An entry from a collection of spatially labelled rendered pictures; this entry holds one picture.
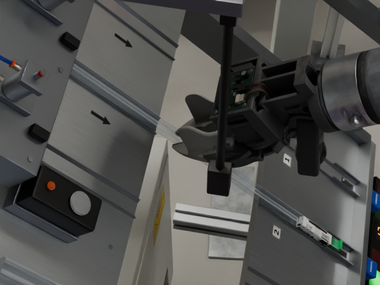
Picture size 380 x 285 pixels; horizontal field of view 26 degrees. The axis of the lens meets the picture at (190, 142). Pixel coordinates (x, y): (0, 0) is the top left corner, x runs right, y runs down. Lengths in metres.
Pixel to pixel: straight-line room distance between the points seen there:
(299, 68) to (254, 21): 1.52
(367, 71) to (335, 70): 0.04
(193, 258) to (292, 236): 0.88
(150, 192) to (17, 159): 0.59
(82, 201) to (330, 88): 0.26
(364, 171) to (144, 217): 0.35
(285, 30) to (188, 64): 0.88
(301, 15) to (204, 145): 0.49
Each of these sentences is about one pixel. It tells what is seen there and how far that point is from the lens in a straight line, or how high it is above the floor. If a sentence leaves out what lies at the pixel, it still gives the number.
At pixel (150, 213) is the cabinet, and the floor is 0.62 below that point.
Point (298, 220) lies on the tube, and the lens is 1.09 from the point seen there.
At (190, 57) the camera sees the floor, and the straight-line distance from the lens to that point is 2.26.
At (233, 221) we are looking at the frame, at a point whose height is 0.31.
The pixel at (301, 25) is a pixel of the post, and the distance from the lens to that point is 1.38.
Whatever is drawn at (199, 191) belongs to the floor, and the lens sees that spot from 2.03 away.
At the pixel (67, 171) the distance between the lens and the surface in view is 0.86.
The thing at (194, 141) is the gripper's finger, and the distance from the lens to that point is 0.92.
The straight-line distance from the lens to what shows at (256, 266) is 1.02.
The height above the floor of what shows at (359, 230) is 0.73.
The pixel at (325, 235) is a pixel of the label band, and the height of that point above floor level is 0.78.
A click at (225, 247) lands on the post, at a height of 0.01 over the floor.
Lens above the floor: 1.78
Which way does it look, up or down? 58 degrees down
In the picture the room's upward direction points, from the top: straight up
